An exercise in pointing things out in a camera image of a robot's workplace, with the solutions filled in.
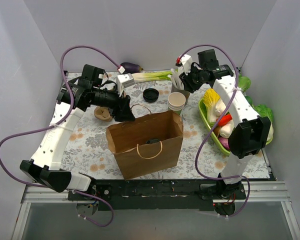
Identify large toy napa cabbage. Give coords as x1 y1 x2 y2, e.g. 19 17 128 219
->
238 75 251 93

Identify purple toy eggplant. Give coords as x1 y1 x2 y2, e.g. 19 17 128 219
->
120 62 144 74

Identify brown cup with straws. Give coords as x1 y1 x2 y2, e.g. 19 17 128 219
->
168 68 190 101

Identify orange toy carrot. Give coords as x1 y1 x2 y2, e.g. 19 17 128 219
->
217 113 232 127

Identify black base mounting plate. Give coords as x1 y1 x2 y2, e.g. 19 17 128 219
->
67 179 246 211

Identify floral patterned table mat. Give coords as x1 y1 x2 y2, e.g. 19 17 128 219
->
61 80 228 180

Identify stack of black lids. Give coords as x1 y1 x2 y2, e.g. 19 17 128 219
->
143 88 159 103

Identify black plastic coffee lid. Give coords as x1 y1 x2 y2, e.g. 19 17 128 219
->
145 138 161 145

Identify aluminium frame rail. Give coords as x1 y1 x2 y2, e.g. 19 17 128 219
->
12 181 300 240

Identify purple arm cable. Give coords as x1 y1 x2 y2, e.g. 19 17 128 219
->
177 44 251 219
0 44 127 228

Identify green plastic tray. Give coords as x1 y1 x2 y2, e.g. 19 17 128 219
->
198 97 274 157

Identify green white toy leek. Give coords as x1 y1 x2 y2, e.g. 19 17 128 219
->
132 71 172 83

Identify purple toy onion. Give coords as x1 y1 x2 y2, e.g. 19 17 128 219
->
218 137 230 151

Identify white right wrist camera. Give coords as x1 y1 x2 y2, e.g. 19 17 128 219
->
175 54 193 75

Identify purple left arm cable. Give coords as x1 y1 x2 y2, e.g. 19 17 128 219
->
0 44 127 228

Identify stack of paper cups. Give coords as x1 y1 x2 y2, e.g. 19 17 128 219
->
167 92 186 115

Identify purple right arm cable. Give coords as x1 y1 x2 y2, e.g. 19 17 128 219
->
177 44 251 219

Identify brown paper bag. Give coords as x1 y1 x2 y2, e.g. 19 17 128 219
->
106 110 184 180

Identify brown cardboard cup carrier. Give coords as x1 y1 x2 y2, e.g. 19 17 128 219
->
93 82 118 122

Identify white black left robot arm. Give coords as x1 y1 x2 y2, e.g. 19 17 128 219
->
20 64 135 200

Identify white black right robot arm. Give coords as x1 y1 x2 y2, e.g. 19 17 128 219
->
176 49 271 199

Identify toy green lettuce head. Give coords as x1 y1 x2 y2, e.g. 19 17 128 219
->
253 104 274 123

